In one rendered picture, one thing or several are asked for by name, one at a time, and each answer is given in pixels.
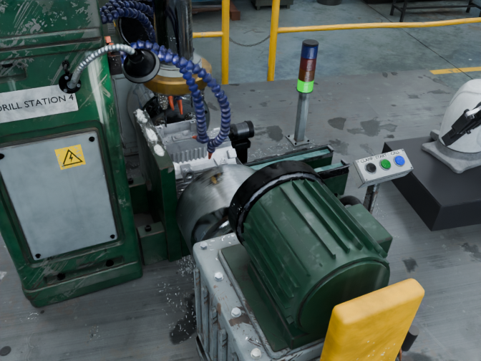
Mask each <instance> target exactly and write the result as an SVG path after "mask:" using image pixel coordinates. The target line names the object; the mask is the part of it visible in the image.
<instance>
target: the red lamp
mask: <svg viewBox="0 0 481 361"><path fill-rule="evenodd" d="M316 60H317V58H315V59H305V58H303V57H302V56H301V59H300V66H299V67H300V68H301V69H302V70H305V71H312V70H315V69H316Z"/></svg>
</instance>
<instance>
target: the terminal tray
mask: <svg viewBox="0 0 481 361"><path fill-rule="evenodd" d="M197 127H198V126H197V122H196V119H194V120H186V121H182V122H175V123H171V124H167V127H165V125H160V126H155V129H156V131H157V132H158V131H159V132H158V134H159V136H160V139H161V140H162V142H163V144H164V146H166V147H165V148H167V149H166V150H167V152H168V154H169V156H170V158H171V160H172V162H173V161H174V162H175V163H177V164H180V162H182V163H184V161H186V162H188V161H189V160H190V161H193V159H194V160H197V158H199V159H201V158H205V157H206V156H207V143H205V144H202V143H199V142H198V141H197V140H196V139H193V138H192V135H198V132H197V131H198V129H197ZM182 131H183V133H182ZM188 131H189V132H188ZM192 132H193V133H192ZM170 134H171V135H170ZM190 134H191V135H190Z"/></svg>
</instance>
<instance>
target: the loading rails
mask: <svg viewBox="0 0 481 361"><path fill-rule="evenodd" d="M333 151H334V149H333V148H332V147H331V146H330V145H329V144H326V145H320V146H316V147H313V148H307V149H304V150H298V151H295V152H291V153H286V154H282V155H277V156H273V157H269V158H264V159H260V160H254V161H251V162H247V163H242V164H243V165H246V166H248V167H250V168H252V169H254V170H255V171H257V170H260V169H261V168H263V167H265V166H267V165H270V164H272V163H276V162H278V161H283V160H298V161H301V162H303V163H306V164H308V165H310V166H311V167H312V168H313V169H314V170H315V171H316V172H317V173H318V175H319V176H320V177H321V178H322V179H323V180H324V182H325V184H326V185H327V188H328V189H329V190H330V191H331V192H332V193H333V194H334V195H335V196H336V197H337V198H338V199H340V198H341V196H342V195H344V191H345V187H346V182H347V178H348V174H349V166H350V165H349V164H348V163H347V162H346V161H345V160H344V159H341V162H340V163H335V164H331V161H332V158H333V154H334V153H333Z"/></svg>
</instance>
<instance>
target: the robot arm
mask: <svg viewBox="0 0 481 361"><path fill-rule="evenodd" d="M430 136H431V137H432V138H433V139H434V140H435V141H434V142H432V143H424V144H422V149H423V150H424V151H427V152H428V153H430V154H432V155H433V156H434V157H436V158H437V159H438V160H440V161H442V162H443V163H444V164H445V165H447V166H448V167H450V168H451V169H452V171H453V172H455V173H462V172H463V171H465V170H467V169H471V168H474V167H477V166H479V165H481V79H476V80H470V81H468V82H466V83H464V84H463V85H462V86H461V87H460V88H459V89H458V90H457V91H456V93H455V94H454V95H453V97H452V99H451V100H450V102H449V104H448V106H447V109H446V111H445V114H444V117H443V120H442V124H441V128H440V131H438V130H432V131H431V132H430Z"/></svg>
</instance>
